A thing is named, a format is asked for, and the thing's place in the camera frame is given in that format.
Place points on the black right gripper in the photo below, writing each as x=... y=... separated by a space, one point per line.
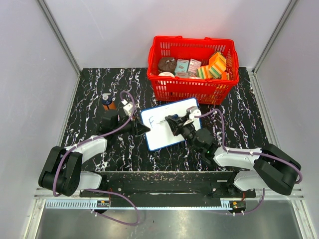
x=176 y=124

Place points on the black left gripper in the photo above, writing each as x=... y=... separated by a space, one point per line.
x=137 y=129

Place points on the white marker with blue cap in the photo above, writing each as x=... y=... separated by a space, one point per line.
x=165 y=121

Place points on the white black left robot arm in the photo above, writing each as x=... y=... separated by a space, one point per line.
x=62 y=172

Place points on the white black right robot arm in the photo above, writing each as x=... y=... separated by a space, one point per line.
x=263 y=167

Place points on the red plastic shopping basket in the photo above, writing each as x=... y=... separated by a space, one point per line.
x=170 y=87

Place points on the orange blue pump bottle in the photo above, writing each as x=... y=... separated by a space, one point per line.
x=107 y=102

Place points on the teal small box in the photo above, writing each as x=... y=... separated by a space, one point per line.
x=181 y=66

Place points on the green yellow sponge pack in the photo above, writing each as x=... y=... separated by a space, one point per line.
x=203 y=72

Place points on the brown round package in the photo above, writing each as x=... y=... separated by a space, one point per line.
x=167 y=64

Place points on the pink small box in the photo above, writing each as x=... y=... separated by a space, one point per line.
x=193 y=65

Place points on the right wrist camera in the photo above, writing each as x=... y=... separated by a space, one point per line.
x=192 y=114

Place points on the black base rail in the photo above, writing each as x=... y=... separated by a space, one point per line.
x=164 y=190

